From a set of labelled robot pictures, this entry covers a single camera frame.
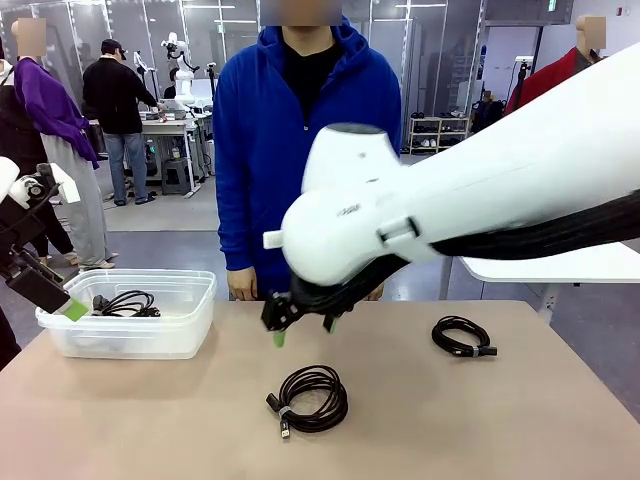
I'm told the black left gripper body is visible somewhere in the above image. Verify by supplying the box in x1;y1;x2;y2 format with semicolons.
0;199;49;274

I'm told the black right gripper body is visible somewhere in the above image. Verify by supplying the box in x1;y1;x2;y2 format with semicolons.
288;277;361;317

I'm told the black cable without tie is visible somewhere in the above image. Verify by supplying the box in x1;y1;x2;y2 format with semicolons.
91;289;157;318

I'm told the black USB cable grey tie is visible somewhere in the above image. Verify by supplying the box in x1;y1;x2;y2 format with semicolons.
265;364;350;441

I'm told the small black cable bundle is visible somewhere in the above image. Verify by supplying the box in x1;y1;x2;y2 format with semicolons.
431;314;499;359

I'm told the person's right forearm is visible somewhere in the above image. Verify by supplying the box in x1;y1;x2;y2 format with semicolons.
213;189;257;274

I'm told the person's right hand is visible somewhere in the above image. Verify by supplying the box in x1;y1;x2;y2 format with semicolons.
227;267;259;302

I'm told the clear plastic storage container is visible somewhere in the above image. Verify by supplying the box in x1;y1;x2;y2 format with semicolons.
34;268;217;360

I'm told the person in blue hoodie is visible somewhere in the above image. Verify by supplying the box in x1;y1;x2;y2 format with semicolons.
212;22;404;302

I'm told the grey plastic stool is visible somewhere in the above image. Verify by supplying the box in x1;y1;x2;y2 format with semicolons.
160;158;194;196

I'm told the man in black jacket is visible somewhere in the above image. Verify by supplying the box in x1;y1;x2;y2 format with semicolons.
82;38;167;207

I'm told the grey background workbench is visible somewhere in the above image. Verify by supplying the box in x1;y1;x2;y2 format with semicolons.
142;107;211;199

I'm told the wooden shoe rack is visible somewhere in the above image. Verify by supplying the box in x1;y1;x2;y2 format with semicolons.
408;115;471;155

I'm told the white desk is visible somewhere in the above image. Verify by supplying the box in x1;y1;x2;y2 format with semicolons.
442;242;640;326

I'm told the black bags pile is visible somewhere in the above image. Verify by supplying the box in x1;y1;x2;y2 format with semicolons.
472;89;506;136

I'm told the black tripod pole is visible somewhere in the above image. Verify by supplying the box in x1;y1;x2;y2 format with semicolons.
509;57;532;101

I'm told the red shawl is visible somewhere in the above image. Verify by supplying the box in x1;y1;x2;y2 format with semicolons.
504;47;581;116

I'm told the mannequin in grey shirt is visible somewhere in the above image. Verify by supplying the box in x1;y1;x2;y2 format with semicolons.
572;14;609;66

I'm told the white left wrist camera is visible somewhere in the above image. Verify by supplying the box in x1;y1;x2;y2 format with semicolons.
9;163;81;211

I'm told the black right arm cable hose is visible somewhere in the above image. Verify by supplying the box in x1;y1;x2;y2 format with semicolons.
289;187;640;321

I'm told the black camera stand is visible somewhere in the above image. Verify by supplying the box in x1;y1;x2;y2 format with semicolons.
206;62;224;101

